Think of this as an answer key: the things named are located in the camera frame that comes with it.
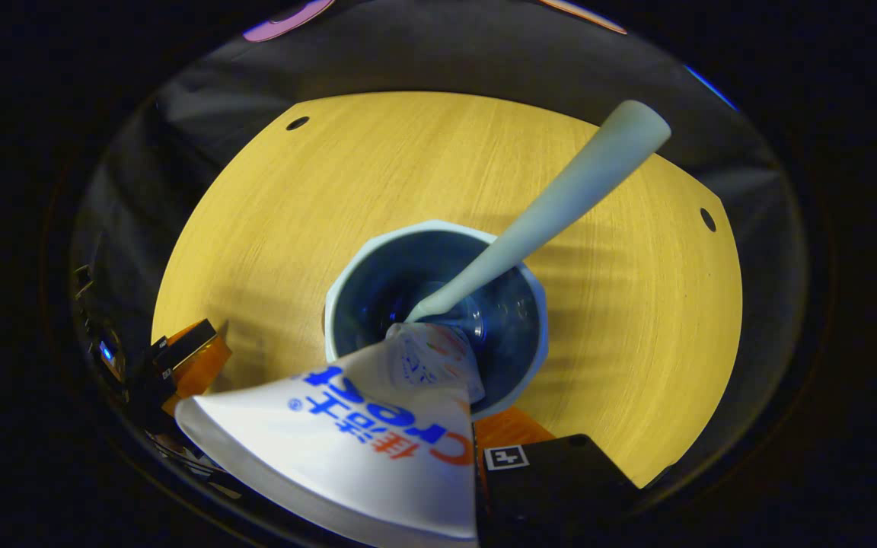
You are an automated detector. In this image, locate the black backdrop cloth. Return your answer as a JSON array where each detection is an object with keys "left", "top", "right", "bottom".
[{"left": 69, "top": 0, "right": 808, "bottom": 473}]

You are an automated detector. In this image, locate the wooden desktop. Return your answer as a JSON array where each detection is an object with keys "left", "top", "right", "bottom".
[{"left": 151, "top": 91, "right": 744, "bottom": 489}]

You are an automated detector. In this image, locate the white toothpaste tube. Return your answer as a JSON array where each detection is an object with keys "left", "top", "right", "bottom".
[{"left": 174, "top": 321, "right": 486, "bottom": 547}]

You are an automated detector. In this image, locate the white cup with blue inside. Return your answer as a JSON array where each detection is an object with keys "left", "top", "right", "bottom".
[{"left": 324, "top": 220, "right": 550, "bottom": 421}]

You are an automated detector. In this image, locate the pale green toothbrush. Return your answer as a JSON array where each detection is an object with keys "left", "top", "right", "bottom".
[{"left": 406, "top": 100, "right": 672, "bottom": 323}]

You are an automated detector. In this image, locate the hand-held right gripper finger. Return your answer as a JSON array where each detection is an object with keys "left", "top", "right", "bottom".
[{"left": 474, "top": 406, "right": 641, "bottom": 547}]

